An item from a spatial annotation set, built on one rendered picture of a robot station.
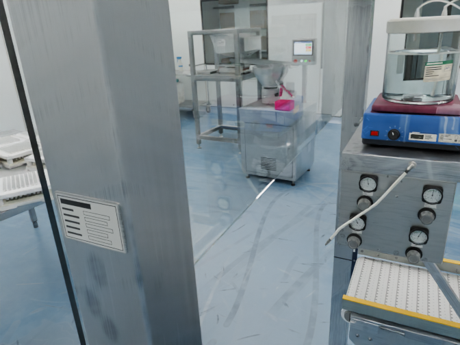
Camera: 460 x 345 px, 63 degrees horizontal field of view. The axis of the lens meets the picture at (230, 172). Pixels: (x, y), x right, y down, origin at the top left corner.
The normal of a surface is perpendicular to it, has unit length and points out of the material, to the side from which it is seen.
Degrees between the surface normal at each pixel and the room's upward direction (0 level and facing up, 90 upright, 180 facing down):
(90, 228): 90
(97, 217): 90
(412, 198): 90
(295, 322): 0
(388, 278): 0
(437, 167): 90
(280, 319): 0
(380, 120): 79
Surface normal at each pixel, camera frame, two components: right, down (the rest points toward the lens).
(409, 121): -0.44, 0.16
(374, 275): -0.05, -0.93
